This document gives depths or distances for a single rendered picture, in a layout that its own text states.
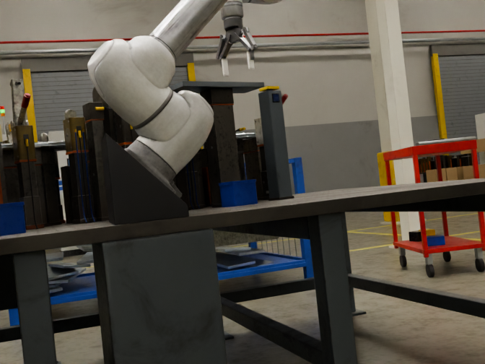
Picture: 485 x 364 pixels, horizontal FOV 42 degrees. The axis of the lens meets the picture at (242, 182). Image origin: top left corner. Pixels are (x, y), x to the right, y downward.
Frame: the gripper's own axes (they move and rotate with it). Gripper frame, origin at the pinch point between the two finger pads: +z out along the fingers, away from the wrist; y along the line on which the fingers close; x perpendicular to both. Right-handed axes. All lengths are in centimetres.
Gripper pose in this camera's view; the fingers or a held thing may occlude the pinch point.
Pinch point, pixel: (238, 69)
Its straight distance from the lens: 252.7
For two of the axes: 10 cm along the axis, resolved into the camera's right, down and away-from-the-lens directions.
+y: -7.5, 0.9, 6.6
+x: -6.6, 0.6, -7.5
